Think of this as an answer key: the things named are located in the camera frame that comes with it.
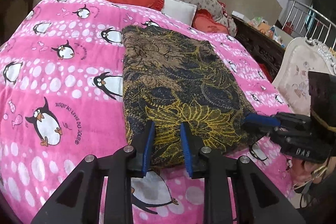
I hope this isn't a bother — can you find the brown floral patterned garment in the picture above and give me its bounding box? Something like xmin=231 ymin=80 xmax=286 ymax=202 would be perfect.
xmin=122 ymin=26 xmax=262 ymax=168

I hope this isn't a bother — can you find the operator right hand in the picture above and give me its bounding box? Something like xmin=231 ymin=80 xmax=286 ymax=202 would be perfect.
xmin=289 ymin=157 xmax=327 ymax=190

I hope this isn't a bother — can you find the dark carved wooden headboard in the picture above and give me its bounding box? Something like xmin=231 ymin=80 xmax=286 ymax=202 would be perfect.
xmin=232 ymin=16 xmax=285 ymax=83

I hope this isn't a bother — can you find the white upholstered chair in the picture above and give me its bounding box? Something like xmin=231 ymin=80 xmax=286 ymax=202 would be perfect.
xmin=272 ymin=37 xmax=335 ymax=115

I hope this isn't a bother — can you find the pink penguin blanket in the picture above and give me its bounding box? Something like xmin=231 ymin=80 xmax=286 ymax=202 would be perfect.
xmin=1 ymin=0 xmax=289 ymax=223

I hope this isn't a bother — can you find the metal stair railing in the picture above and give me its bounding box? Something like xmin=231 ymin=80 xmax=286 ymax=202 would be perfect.
xmin=278 ymin=0 xmax=335 ymax=50

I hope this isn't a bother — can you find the small red heart pillow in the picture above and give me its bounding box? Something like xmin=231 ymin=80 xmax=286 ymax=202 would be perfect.
xmin=191 ymin=9 xmax=229 ymax=34

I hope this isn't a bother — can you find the white square pillow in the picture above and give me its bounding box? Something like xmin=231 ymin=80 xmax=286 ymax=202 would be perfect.
xmin=161 ymin=0 xmax=197 ymax=26

